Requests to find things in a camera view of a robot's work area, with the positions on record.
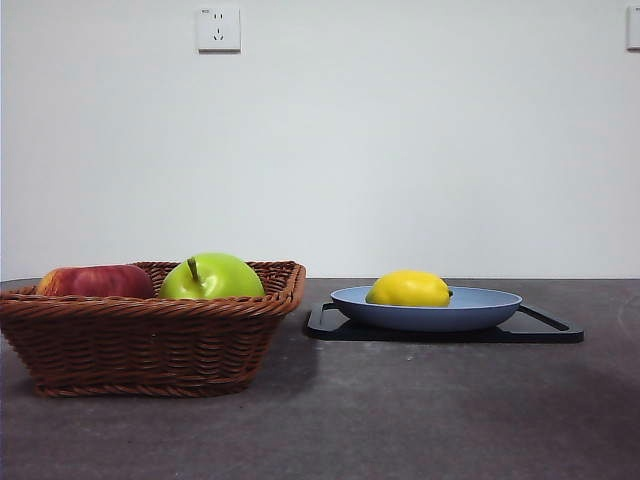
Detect black rectangular tray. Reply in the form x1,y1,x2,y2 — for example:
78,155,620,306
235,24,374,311
304,300,586,345

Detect red apple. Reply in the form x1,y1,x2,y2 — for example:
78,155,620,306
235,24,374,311
35,263,155,300

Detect brown woven wicker basket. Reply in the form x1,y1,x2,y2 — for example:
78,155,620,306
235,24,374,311
0,259,307,399

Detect white wall switch plate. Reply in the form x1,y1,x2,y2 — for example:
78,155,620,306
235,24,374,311
626,5,640,52

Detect white wall power socket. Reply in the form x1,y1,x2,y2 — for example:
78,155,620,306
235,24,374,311
197,4,242,55

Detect yellow lemon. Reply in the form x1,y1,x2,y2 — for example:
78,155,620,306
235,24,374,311
365,269,454,308

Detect blue round plate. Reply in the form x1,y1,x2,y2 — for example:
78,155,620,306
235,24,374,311
329,285,525,334

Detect green apple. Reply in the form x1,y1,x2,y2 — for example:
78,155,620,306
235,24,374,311
158,251,266,301

